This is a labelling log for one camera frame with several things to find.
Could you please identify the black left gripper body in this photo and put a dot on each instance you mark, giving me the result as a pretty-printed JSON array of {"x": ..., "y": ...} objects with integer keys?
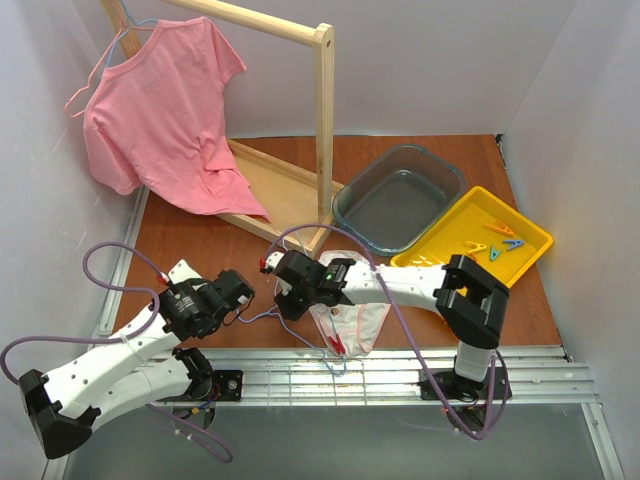
[{"x": 239, "y": 288}]

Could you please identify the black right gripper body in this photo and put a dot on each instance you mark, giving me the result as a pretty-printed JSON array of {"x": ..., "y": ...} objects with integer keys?
[{"x": 286, "y": 282}]

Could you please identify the light blue wire hanger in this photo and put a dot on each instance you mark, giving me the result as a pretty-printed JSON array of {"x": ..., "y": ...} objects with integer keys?
[{"x": 274, "y": 312}]

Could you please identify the red clothespin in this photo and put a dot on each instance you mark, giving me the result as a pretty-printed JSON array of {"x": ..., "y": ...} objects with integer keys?
[{"x": 337, "y": 345}]

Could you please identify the white pink-trimmed underwear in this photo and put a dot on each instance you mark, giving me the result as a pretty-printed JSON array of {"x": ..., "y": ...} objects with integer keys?
[{"x": 358, "y": 326}]

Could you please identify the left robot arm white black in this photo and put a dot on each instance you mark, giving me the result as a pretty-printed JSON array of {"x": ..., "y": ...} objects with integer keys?
[{"x": 140, "y": 364}]

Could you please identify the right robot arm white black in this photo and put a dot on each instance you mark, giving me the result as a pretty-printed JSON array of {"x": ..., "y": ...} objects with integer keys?
[{"x": 471, "y": 301}]

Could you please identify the wooden clothes rack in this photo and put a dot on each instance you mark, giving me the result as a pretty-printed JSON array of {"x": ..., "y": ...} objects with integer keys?
[{"x": 299, "y": 202}]

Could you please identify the teal transparent plastic tub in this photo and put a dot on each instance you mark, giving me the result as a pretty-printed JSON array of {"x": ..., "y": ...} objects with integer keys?
[{"x": 393, "y": 202}]

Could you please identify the yellow clothespin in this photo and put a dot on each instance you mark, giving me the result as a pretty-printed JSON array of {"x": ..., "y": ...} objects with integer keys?
[{"x": 474, "y": 247}]

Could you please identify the pink t-shirt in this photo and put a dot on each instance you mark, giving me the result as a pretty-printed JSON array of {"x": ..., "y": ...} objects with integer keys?
[{"x": 157, "y": 120}]

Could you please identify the yellow plastic tray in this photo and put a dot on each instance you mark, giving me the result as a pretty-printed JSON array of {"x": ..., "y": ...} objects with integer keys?
[{"x": 465, "y": 221}]

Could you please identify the green clothespin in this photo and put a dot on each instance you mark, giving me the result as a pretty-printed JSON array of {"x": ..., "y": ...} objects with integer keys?
[{"x": 494, "y": 253}]

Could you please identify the orange clothespin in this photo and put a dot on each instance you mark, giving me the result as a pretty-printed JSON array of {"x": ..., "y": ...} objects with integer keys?
[{"x": 500, "y": 228}]

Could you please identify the blue clothespin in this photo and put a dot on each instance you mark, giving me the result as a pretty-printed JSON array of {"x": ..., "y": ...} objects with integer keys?
[{"x": 513, "y": 243}]

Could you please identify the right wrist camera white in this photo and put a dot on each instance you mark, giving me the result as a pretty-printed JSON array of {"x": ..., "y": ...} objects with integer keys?
[{"x": 269, "y": 264}]

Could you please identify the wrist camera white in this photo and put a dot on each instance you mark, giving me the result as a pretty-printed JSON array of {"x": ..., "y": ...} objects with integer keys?
[
  {"x": 180, "y": 272},
  {"x": 269, "y": 264}
]

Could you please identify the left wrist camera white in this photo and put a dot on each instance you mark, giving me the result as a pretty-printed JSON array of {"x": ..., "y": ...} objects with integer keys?
[{"x": 180, "y": 272}]

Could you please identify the aluminium mounting rail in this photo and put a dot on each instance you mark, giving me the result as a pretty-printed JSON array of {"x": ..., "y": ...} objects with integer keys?
[{"x": 297, "y": 377}]

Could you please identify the pink wire hanger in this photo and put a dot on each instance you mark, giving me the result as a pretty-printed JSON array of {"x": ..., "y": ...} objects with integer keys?
[{"x": 128, "y": 25}]

